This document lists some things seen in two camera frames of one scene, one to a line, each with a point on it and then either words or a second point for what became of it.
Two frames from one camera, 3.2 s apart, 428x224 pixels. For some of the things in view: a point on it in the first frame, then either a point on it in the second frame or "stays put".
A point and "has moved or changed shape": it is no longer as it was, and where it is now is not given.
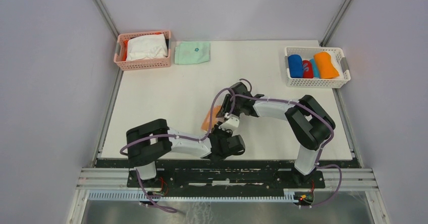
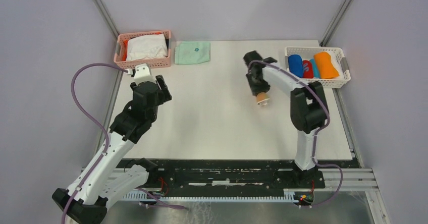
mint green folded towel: x=191 y=52 stays put
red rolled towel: x=308 y=72 stays put
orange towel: x=323 y=61 stays put
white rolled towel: x=336 y=64 stays put
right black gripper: x=225 y=107 -> x=264 y=88
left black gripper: x=215 y=128 -> x=164 y=94
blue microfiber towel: x=296 y=65 stays put
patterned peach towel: x=205 y=124 has moved or changed shape
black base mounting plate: x=229 y=176 stays put
